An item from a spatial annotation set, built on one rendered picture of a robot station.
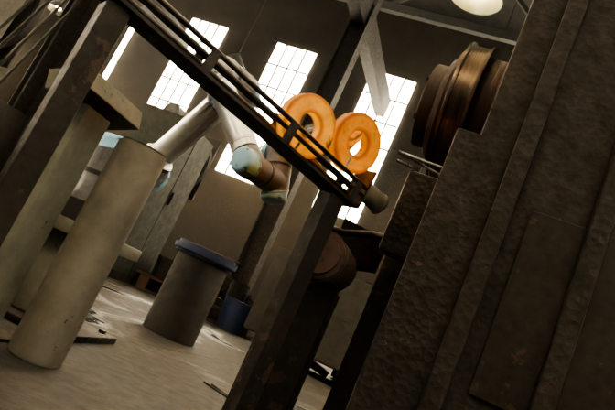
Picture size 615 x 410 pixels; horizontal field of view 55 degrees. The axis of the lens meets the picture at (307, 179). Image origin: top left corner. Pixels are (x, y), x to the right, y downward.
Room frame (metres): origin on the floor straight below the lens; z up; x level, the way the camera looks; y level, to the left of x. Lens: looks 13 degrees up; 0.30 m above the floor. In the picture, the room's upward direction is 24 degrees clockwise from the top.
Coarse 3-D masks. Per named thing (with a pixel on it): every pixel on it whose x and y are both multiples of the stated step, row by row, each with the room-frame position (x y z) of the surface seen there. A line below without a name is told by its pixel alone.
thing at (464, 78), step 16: (480, 48) 1.67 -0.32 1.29; (464, 64) 1.61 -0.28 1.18; (480, 64) 1.60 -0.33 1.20; (464, 80) 1.59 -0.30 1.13; (448, 96) 1.60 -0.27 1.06; (464, 96) 1.59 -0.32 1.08; (448, 112) 1.61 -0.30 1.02; (448, 128) 1.63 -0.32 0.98; (432, 144) 1.67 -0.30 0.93; (448, 144) 1.65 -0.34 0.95; (432, 160) 1.73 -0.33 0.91; (432, 176) 1.82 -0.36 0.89
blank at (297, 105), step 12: (300, 96) 1.30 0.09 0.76; (312, 96) 1.31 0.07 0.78; (288, 108) 1.29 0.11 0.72; (300, 108) 1.30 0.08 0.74; (312, 108) 1.32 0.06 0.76; (324, 108) 1.34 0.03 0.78; (324, 120) 1.35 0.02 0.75; (324, 132) 1.36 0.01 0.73; (300, 144) 1.33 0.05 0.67; (312, 144) 1.35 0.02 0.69; (324, 144) 1.36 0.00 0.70; (312, 156) 1.35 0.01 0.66
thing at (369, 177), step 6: (354, 174) 1.51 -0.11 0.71; (360, 174) 1.49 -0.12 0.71; (366, 174) 1.47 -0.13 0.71; (372, 174) 1.45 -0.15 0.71; (366, 180) 1.46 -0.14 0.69; (372, 180) 1.45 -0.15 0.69; (348, 192) 1.49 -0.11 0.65; (366, 192) 1.45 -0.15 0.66; (360, 198) 1.45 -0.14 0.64; (360, 204) 1.44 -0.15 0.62
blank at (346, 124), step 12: (336, 120) 1.39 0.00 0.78; (348, 120) 1.38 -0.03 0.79; (360, 120) 1.40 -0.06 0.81; (372, 120) 1.42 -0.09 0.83; (336, 132) 1.37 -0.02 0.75; (348, 132) 1.39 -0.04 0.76; (372, 132) 1.43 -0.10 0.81; (336, 144) 1.38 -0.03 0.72; (348, 144) 1.40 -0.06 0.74; (372, 144) 1.44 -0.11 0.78; (336, 156) 1.39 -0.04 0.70; (348, 156) 1.41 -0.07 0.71; (360, 156) 1.43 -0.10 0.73; (372, 156) 1.45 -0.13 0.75; (348, 168) 1.42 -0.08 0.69; (360, 168) 1.44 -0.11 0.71
